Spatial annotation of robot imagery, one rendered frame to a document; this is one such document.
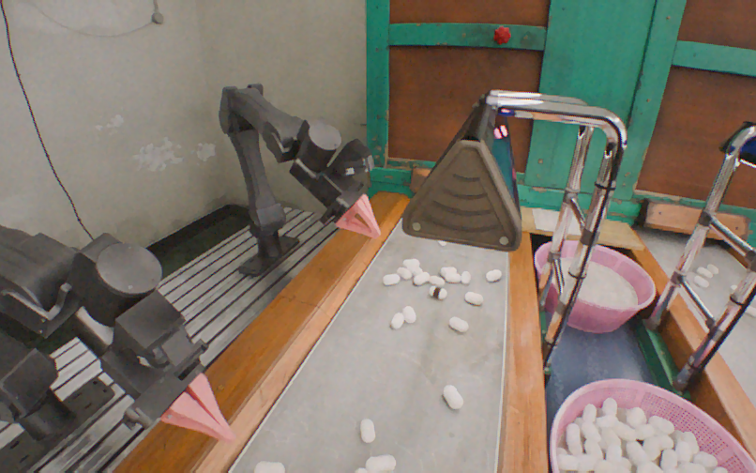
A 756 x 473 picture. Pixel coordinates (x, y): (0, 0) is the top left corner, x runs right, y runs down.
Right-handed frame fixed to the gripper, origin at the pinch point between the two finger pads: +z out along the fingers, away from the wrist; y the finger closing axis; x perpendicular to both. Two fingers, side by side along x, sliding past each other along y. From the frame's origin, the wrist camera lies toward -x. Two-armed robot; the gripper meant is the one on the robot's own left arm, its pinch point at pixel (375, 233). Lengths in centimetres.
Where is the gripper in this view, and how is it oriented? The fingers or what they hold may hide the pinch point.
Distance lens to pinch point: 61.9
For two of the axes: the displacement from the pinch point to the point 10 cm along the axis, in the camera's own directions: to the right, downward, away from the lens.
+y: 3.3, -4.5, 8.3
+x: -6.0, 5.7, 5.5
